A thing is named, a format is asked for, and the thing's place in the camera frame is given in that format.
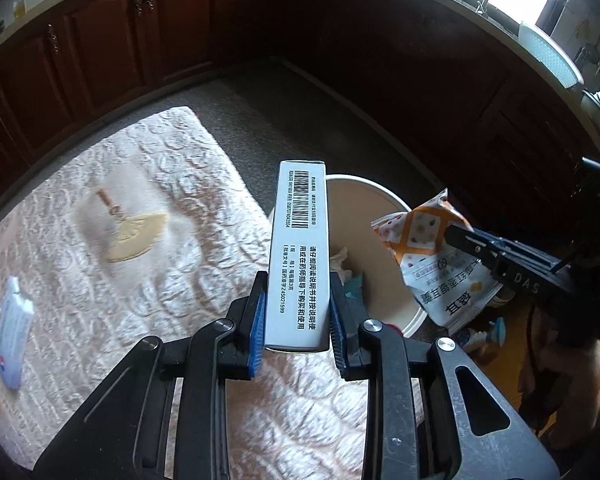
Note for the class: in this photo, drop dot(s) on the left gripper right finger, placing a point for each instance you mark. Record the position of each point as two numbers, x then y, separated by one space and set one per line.
346 314

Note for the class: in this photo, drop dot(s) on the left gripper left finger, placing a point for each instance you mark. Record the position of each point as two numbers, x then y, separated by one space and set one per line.
255 323

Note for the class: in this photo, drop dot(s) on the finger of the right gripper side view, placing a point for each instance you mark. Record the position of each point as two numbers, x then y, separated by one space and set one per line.
479 244

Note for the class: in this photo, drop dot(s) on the green white medicine box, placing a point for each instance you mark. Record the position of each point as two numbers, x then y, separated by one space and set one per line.
297 303

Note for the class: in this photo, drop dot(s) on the orange white snack bag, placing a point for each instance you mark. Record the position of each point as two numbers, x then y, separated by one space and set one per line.
452 286

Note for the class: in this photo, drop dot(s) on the teal trash wrapper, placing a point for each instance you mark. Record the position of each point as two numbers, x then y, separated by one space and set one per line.
353 288

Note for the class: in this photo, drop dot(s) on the round beige trash bin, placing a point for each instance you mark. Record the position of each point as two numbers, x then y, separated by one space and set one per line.
353 204

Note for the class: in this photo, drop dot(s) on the dark wood kitchen cabinets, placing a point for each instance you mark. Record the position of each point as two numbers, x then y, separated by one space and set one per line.
450 99

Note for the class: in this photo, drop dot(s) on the person's right hand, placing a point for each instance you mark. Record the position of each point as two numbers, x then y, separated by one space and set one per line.
559 382

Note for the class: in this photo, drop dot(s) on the beige embossed tablecloth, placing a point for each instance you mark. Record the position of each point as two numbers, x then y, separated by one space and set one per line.
152 231

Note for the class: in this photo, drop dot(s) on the blue white slim box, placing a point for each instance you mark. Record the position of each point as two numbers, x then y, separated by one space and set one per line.
17 312

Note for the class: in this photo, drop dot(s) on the yellow oil bottle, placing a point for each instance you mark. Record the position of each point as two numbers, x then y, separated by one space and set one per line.
19 9

